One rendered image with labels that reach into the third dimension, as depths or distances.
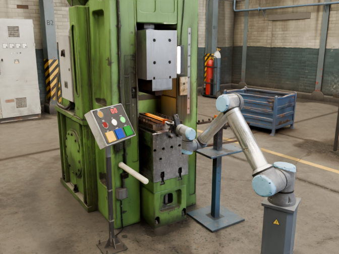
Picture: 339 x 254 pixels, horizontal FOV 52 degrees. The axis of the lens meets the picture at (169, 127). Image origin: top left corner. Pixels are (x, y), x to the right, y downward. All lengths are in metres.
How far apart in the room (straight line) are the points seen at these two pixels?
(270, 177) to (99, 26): 1.94
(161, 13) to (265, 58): 8.71
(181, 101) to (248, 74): 8.85
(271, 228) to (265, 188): 0.39
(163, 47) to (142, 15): 0.31
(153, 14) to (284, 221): 1.92
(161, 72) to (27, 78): 5.34
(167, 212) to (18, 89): 5.38
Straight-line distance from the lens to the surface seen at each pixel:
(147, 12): 3.05
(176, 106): 3.25
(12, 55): 7.88
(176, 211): 3.35
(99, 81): 3.25
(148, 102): 3.47
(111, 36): 2.88
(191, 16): 3.30
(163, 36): 2.94
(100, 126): 2.51
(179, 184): 3.24
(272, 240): 2.62
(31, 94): 8.04
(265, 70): 11.63
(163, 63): 2.95
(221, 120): 2.63
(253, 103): 6.65
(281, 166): 2.43
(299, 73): 10.97
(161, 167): 3.06
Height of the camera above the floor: 1.69
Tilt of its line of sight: 14 degrees down
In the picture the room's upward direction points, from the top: straight up
